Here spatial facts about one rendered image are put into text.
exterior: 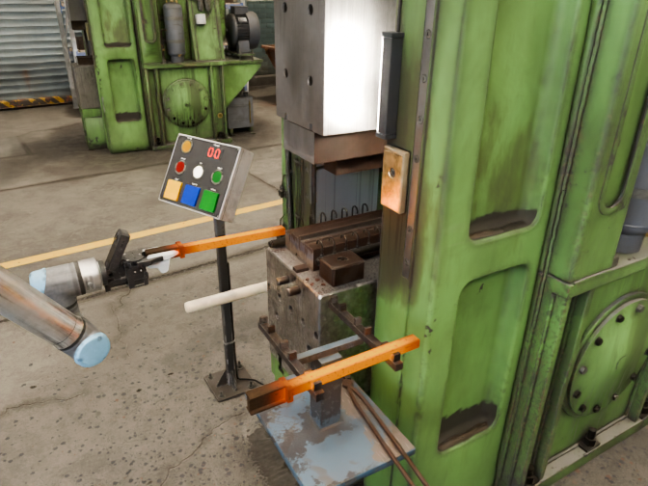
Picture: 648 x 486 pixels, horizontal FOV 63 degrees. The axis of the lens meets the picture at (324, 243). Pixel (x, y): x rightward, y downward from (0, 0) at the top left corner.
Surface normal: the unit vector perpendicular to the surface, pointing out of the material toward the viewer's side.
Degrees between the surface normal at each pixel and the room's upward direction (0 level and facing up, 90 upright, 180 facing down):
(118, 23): 89
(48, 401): 0
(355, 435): 0
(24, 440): 0
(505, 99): 89
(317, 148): 90
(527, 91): 89
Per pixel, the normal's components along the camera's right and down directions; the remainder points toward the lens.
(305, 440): 0.01, -0.90
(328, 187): 0.51, 0.38
